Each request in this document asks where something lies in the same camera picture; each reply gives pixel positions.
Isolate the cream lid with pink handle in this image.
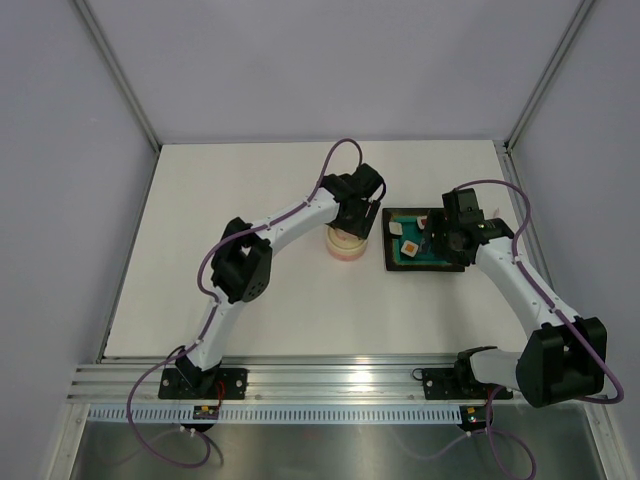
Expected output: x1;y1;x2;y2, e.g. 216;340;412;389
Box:
326;227;367;248

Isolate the pink round lunch box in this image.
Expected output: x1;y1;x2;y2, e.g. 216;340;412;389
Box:
326;243;367;262

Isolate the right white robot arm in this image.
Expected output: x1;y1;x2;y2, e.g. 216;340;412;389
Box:
422;209;607;408

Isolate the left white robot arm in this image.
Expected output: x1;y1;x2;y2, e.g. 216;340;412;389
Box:
175;165;386;398

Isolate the red centre sushi piece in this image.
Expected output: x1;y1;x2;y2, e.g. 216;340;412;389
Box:
416;216;428;230

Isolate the white sushi piece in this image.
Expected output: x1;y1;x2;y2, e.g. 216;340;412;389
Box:
388;222;403;236

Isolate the orange centre sushi piece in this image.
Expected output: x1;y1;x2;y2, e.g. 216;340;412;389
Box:
400;240;419;258

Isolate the black and teal square plate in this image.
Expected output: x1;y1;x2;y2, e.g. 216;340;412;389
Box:
381;208;465;273

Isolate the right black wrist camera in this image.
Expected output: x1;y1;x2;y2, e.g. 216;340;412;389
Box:
442;188;485;224

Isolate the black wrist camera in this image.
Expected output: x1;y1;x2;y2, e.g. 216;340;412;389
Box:
442;188;485;224
350;163;386;199

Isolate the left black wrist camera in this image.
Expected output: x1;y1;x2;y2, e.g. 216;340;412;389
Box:
350;163;386;199

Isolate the right side aluminium rail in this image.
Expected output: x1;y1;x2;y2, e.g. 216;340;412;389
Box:
492;140;581;364

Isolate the aluminium rail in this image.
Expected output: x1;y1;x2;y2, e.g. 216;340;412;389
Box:
66;354;455;404
492;140;581;364

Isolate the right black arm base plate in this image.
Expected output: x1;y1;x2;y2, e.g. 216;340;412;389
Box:
411;367;496;401

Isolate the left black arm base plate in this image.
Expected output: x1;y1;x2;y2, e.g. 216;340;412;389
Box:
158;368;248;400

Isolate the right aluminium frame post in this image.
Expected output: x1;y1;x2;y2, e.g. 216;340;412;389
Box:
503;0;599;155

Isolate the aluminium frame post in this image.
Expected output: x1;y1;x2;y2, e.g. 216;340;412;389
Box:
503;0;599;155
70;0;162;156

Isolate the aluminium front rail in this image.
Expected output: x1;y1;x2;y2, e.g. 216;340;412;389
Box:
66;354;455;404

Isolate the left aluminium frame post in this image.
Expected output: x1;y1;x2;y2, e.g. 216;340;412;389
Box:
70;0;162;156

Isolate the white slotted cable duct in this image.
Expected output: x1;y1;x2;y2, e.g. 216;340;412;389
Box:
88;404;462;425

